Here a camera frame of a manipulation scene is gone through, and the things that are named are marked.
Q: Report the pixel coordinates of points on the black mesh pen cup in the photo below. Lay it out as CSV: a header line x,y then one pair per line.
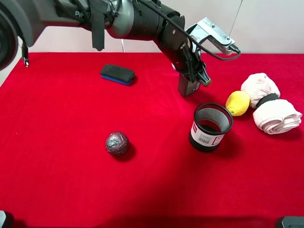
x,y
211,122

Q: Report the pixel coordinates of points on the dark crinkled ball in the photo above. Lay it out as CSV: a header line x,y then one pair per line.
x,y
117,143

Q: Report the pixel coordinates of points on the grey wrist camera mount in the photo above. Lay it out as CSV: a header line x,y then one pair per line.
x,y
205,29

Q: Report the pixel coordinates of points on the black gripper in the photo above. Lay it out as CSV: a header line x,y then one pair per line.
x,y
176,47

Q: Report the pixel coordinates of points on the rolled white towel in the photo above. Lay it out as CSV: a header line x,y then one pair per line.
x,y
272,114

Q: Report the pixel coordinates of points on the yellow lemon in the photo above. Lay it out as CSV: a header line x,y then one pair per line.
x,y
238,103

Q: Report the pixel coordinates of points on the black blue board eraser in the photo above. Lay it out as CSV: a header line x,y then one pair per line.
x,y
117,74

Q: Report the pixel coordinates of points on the red felt table cloth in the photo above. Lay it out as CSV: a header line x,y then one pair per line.
x,y
56,115

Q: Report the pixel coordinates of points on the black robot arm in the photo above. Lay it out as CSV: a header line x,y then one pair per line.
x,y
123,19

